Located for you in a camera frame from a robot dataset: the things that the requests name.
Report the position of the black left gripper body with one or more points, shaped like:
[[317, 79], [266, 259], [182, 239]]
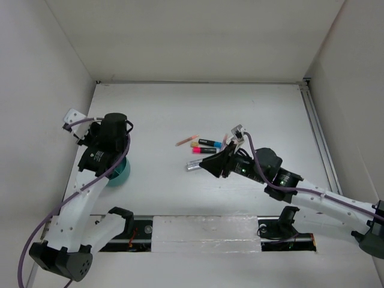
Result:
[[92, 136]]

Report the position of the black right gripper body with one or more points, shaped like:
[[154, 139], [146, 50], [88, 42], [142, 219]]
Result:
[[240, 164]]

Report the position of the pink clear pen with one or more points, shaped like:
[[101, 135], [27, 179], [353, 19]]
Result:
[[224, 142]]

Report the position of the orange highlighter pen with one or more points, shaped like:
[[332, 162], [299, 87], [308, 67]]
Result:
[[187, 140]]

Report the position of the teal plastic cup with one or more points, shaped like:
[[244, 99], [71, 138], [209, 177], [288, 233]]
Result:
[[120, 174]]

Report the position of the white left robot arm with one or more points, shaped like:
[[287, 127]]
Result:
[[69, 246]]

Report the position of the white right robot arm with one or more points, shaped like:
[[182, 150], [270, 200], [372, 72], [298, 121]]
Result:
[[308, 206]]

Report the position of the clear blue-tipped pen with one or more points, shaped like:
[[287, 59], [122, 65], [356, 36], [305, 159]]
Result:
[[193, 165]]

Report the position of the black blue yellow marker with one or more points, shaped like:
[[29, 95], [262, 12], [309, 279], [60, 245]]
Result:
[[204, 142]]

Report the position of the black pink marker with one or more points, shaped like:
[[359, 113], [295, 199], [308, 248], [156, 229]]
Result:
[[201, 150]]

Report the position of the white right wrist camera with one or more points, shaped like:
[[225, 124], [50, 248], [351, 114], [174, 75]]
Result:
[[238, 135]]

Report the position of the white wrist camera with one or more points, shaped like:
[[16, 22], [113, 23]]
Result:
[[238, 135], [76, 123]]

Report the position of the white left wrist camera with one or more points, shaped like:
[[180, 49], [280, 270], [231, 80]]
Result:
[[76, 123]]

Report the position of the aluminium rail right edge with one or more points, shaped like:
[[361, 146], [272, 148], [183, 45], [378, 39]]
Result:
[[319, 137]]

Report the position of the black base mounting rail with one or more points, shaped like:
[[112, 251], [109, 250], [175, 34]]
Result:
[[207, 234]]

